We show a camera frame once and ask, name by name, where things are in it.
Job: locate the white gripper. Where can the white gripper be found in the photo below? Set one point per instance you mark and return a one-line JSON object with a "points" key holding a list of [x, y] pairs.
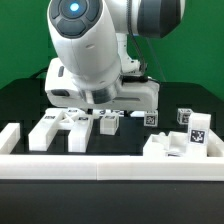
{"points": [[130, 96]]}

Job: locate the white chair seat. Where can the white chair seat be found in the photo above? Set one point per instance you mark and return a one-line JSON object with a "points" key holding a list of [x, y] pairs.
{"points": [[160, 146]]}

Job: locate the white chair back frame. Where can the white chair back frame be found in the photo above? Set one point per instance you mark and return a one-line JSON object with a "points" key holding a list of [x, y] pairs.
{"points": [[76, 122]]}

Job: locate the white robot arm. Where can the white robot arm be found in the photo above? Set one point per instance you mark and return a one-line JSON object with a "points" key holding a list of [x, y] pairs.
{"points": [[92, 69]]}

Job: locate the tagged white cube left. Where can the tagged white cube left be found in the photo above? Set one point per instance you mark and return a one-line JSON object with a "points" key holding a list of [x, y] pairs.
{"points": [[151, 118]]}

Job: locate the tagged white cube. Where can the tagged white cube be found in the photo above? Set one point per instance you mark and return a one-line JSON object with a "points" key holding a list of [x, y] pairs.
{"points": [[183, 115], [151, 118]]}

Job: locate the white tag sheet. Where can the white tag sheet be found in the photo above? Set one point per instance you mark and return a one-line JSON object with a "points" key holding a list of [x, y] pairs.
{"points": [[121, 113]]}

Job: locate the tagged white cube right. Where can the tagged white cube right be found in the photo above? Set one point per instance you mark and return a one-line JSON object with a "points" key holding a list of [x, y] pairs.
{"points": [[183, 115]]}

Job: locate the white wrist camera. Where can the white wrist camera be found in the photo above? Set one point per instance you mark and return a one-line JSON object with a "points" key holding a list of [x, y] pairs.
{"points": [[59, 94]]}

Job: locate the white right fence rail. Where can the white right fence rail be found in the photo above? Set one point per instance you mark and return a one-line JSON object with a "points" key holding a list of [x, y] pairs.
{"points": [[215, 145]]}

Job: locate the white fence rail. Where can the white fence rail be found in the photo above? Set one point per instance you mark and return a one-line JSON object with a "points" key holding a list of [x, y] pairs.
{"points": [[9, 137], [215, 145], [56, 167]]}

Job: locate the white front fence rail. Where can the white front fence rail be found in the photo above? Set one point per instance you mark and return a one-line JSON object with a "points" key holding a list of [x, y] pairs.
{"points": [[56, 167]]}

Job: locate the white left fence rail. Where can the white left fence rail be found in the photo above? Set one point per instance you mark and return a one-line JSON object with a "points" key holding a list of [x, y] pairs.
{"points": [[9, 137]]}

